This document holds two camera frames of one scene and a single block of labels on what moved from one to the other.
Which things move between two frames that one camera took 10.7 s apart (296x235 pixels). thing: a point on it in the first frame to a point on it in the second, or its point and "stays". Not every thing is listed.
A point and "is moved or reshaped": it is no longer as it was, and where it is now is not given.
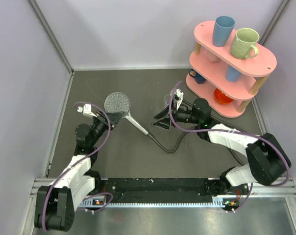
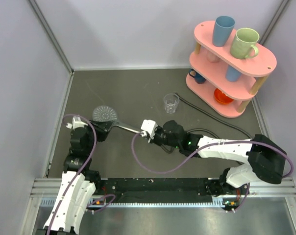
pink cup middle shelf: [212, 58] stays
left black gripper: [113, 118] to [103, 128]
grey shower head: [118, 102] is moved or reshaped
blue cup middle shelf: [232, 75] stays
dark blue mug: [198, 78] stays
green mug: [244, 45] stays
